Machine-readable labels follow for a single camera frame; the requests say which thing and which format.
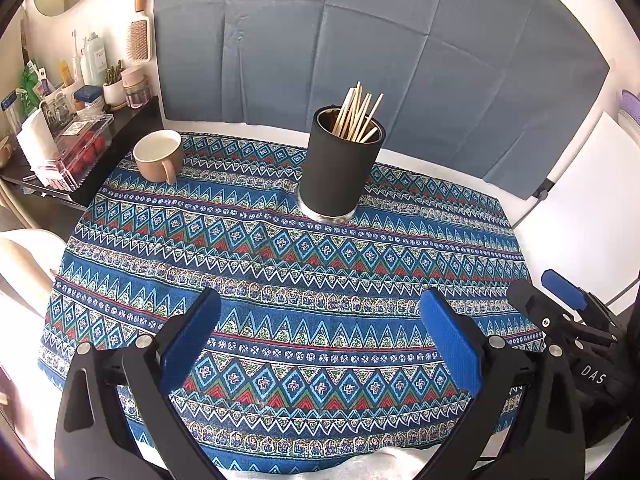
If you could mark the pale green bottle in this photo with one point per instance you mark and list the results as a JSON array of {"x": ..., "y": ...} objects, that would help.
[{"x": 94, "y": 65}]

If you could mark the wooden hairbrush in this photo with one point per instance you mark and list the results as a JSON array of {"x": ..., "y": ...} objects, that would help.
[{"x": 138, "y": 40}]

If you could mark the blue lidded box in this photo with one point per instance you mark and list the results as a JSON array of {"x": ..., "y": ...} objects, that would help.
[{"x": 89, "y": 94}]

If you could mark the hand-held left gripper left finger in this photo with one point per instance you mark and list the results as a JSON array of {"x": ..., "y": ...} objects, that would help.
[{"x": 190, "y": 340}]

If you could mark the white paper stack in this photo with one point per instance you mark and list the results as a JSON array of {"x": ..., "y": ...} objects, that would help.
[{"x": 35, "y": 140}]

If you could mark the blue patterned tablecloth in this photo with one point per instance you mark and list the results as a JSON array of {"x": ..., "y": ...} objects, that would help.
[{"x": 310, "y": 270}]

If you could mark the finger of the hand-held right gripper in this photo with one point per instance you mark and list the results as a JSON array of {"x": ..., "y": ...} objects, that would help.
[
  {"x": 565, "y": 290},
  {"x": 535, "y": 310}
]

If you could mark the black cylindrical utensil holder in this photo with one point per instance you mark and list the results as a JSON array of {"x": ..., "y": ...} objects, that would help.
[{"x": 335, "y": 175}]

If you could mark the clear plastic strawberry box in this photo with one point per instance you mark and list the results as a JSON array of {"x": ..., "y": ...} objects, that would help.
[{"x": 85, "y": 150}]

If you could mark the small potted plant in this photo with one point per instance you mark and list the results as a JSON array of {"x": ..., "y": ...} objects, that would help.
[{"x": 113, "y": 95}]

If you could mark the bunch of wooden chopsticks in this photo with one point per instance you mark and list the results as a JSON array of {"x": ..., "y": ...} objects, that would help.
[{"x": 352, "y": 110}]

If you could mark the beige mug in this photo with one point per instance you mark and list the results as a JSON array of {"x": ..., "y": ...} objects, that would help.
[{"x": 155, "y": 165}]

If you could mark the black clamp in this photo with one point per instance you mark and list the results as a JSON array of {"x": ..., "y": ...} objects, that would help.
[{"x": 542, "y": 190}]

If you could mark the purple ribbed object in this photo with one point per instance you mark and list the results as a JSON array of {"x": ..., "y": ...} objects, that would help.
[{"x": 631, "y": 107}]

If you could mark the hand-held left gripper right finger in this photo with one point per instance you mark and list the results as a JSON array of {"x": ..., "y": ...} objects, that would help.
[{"x": 450, "y": 340}]

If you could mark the pink jar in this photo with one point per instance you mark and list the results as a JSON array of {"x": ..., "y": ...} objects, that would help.
[{"x": 134, "y": 95}]

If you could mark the green packet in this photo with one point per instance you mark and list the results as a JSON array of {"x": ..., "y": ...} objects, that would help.
[{"x": 30, "y": 85}]

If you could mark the yellow tube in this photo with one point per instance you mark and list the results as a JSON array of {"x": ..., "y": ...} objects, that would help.
[{"x": 64, "y": 75}]

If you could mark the clear bottle blue cap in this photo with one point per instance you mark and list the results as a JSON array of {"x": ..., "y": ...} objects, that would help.
[{"x": 11, "y": 115}]

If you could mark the grey-blue backdrop cloth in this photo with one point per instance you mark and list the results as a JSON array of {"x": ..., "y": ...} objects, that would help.
[{"x": 350, "y": 35}]

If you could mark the black side table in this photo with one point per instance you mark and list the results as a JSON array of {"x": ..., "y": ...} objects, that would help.
[{"x": 130, "y": 125}]

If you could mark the white foam board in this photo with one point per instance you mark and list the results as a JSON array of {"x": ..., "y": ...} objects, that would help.
[{"x": 590, "y": 185}]

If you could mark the white electric toothbrush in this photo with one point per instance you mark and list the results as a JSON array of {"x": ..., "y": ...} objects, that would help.
[{"x": 76, "y": 60}]

